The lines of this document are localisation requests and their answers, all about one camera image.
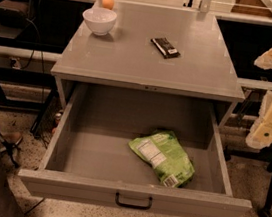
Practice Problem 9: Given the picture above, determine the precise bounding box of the green rice chip bag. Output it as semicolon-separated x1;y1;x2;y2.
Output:
128;130;195;188

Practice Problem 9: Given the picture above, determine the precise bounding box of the grey cabinet counter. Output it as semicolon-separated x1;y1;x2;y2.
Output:
46;0;258;133

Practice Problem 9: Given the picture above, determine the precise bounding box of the open grey drawer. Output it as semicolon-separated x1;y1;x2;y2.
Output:
19;83;252;217

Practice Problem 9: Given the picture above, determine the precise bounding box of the black snack bar packet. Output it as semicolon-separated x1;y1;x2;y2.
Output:
151;37;181;59

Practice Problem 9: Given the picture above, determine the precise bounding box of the orange fruit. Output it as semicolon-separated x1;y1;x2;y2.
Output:
101;0;115;10

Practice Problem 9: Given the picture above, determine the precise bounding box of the white bowl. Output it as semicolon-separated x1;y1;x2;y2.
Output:
82;7;117;36

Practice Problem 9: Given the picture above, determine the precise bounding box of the dark box on shelf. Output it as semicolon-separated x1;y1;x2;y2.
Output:
0;0;29;29

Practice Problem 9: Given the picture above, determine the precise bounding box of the black drawer handle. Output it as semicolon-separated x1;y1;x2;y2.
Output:
114;193;153;211

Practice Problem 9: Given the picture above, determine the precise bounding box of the black cable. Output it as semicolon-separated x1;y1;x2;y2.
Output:
13;0;59;102

